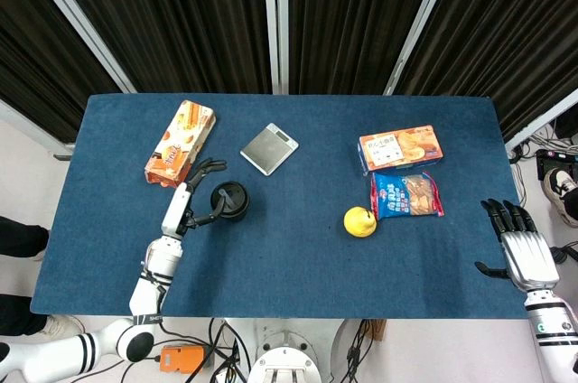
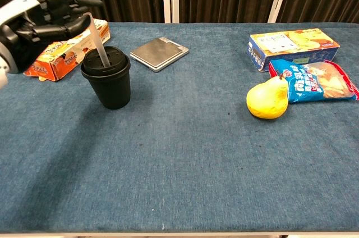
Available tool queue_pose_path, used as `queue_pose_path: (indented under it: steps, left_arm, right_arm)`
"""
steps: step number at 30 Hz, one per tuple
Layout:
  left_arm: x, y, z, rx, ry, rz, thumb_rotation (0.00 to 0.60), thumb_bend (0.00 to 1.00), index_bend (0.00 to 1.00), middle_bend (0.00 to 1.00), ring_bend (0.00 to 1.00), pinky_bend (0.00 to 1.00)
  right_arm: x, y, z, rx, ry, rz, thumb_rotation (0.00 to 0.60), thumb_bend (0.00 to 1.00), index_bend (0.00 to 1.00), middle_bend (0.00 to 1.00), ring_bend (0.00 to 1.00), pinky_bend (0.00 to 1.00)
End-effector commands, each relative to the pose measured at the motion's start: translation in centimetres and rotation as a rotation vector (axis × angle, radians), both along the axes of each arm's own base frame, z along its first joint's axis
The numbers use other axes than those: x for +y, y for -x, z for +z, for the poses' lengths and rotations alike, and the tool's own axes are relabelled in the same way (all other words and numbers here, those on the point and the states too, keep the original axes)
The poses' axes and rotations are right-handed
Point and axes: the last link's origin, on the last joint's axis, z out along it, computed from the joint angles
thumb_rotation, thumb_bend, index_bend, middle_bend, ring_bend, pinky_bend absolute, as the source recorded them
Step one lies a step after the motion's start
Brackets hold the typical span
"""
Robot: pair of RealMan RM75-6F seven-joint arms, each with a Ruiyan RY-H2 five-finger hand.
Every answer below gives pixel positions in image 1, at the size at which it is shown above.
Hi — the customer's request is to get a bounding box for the black lidded coffee cup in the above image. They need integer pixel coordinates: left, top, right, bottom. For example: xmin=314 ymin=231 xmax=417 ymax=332
xmin=210 ymin=181 xmax=251 ymax=223

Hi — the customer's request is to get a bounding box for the blue cracker snack bag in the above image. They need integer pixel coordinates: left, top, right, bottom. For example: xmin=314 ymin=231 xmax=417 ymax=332
xmin=369 ymin=170 xmax=445 ymax=220

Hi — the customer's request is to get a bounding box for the black curtain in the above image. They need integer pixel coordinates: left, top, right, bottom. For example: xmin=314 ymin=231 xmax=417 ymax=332
xmin=0 ymin=0 xmax=578 ymax=145

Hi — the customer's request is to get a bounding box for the orange and blue cookie box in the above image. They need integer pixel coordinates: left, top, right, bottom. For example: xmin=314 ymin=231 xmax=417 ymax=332
xmin=358 ymin=125 xmax=444 ymax=177

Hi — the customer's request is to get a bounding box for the black floor cable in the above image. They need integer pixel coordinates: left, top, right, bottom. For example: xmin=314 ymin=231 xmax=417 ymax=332
xmin=117 ymin=328 xmax=213 ymax=383

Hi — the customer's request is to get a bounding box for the white sneaker with black trim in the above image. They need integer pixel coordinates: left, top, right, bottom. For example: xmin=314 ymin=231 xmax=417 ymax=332
xmin=542 ymin=167 xmax=578 ymax=227

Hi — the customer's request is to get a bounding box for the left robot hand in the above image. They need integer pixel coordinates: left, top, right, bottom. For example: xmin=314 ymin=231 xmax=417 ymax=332
xmin=161 ymin=157 xmax=228 ymax=238

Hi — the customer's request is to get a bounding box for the blue felt table cloth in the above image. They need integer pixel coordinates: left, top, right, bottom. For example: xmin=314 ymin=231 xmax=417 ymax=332
xmin=30 ymin=93 xmax=530 ymax=320

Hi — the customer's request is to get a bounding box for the tall orange biscuit box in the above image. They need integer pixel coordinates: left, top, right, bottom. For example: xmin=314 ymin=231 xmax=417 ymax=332
xmin=144 ymin=99 xmax=217 ymax=189

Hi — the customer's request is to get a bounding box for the orange power box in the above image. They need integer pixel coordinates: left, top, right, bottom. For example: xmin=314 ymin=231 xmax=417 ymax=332
xmin=159 ymin=344 xmax=205 ymax=375

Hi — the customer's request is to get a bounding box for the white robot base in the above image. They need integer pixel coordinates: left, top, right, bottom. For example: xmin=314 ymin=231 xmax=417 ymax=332
xmin=225 ymin=318 xmax=358 ymax=383

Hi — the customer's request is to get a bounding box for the silver digital kitchen scale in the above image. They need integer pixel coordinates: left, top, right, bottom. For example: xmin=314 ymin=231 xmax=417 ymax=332
xmin=239 ymin=122 xmax=300 ymax=177

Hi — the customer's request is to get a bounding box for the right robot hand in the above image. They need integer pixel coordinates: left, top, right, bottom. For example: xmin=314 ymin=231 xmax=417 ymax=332
xmin=474 ymin=198 xmax=561 ymax=290

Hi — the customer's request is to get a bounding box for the yellow lemon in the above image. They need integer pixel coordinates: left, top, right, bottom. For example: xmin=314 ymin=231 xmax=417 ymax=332
xmin=343 ymin=206 xmax=378 ymax=238

